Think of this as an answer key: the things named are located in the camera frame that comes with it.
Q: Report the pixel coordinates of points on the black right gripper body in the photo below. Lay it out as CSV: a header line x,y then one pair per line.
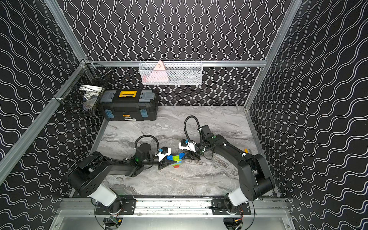
x,y
198,151

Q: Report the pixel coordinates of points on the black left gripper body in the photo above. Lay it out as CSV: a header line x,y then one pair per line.
x,y
161,163

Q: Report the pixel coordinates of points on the dark blue lego brick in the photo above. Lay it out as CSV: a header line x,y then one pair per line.
x,y
181,155
170,157

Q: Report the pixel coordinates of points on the lime green long lego brick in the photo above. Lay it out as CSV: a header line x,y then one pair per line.
x,y
176,158

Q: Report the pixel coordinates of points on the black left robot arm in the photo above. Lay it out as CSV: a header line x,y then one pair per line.
x,y
87,176

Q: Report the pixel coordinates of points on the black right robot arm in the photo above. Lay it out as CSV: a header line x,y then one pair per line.
x,y
255,177

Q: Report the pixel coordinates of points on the black deli toolbox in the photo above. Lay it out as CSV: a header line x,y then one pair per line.
x,y
129,105

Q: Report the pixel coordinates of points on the pink triangle card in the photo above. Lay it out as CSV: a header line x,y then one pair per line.
x,y
158,74

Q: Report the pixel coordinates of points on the white roll in basket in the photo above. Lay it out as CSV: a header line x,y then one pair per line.
x,y
89,91

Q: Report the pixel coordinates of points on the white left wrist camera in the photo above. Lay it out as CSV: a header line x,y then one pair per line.
x,y
163,152

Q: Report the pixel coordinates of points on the clear plastic wall basket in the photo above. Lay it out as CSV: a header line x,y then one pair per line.
x,y
180,72

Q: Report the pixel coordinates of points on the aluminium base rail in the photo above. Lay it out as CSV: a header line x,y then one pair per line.
x,y
210,207

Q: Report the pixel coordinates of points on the black wire wall basket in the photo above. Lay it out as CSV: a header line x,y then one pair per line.
x,y
90,74

